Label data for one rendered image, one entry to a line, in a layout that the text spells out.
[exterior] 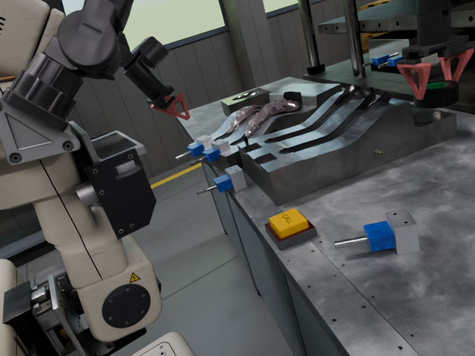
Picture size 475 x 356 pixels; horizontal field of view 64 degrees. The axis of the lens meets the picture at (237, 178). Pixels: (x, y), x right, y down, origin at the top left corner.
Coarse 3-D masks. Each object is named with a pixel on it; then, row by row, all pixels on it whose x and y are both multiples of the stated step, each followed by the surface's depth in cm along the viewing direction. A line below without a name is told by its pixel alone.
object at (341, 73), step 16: (336, 64) 226; (320, 80) 205; (336, 80) 191; (352, 80) 183; (368, 80) 175; (384, 80) 168; (432, 80) 149; (464, 80) 139; (400, 96) 147; (464, 96) 124; (464, 112) 120
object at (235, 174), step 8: (232, 168) 103; (240, 168) 102; (224, 176) 103; (232, 176) 100; (240, 176) 101; (216, 184) 101; (224, 184) 101; (232, 184) 101; (240, 184) 102; (200, 192) 101
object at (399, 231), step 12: (396, 216) 64; (408, 216) 63; (372, 228) 65; (384, 228) 64; (396, 228) 61; (408, 228) 61; (348, 240) 65; (360, 240) 65; (372, 240) 63; (384, 240) 63; (396, 240) 62; (408, 240) 62; (396, 252) 64; (408, 252) 63
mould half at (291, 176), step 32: (288, 128) 112; (320, 128) 104; (352, 128) 93; (384, 128) 90; (416, 128) 93; (448, 128) 95; (288, 160) 88; (320, 160) 88; (352, 160) 91; (384, 160) 93; (288, 192) 89
